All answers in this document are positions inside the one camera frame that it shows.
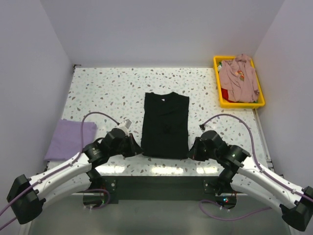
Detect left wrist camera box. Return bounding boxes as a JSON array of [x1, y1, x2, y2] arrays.
[[117, 119, 132, 136]]

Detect yellow plastic bin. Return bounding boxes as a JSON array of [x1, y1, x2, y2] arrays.
[[213, 55, 266, 109]]

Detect pink shirt in bin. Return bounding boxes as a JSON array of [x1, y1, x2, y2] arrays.
[[219, 54, 259, 103]]

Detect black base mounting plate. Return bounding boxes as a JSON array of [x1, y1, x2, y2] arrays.
[[72, 175, 247, 211]]

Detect red garment in bin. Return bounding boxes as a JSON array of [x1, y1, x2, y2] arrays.
[[221, 89, 229, 102]]

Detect black t shirt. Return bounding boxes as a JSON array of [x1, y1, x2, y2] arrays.
[[141, 92, 190, 160]]

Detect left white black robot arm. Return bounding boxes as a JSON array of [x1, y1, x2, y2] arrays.
[[7, 128, 143, 224]]

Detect folded lavender t shirt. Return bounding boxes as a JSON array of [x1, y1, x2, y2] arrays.
[[44, 119, 97, 162]]

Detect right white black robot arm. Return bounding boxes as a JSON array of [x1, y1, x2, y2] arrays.
[[187, 131, 313, 232]]

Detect aluminium extrusion rail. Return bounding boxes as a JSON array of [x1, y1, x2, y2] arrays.
[[30, 174, 291, 196]]

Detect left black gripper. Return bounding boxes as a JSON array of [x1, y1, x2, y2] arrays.
[[109, 133, 144, 158]]

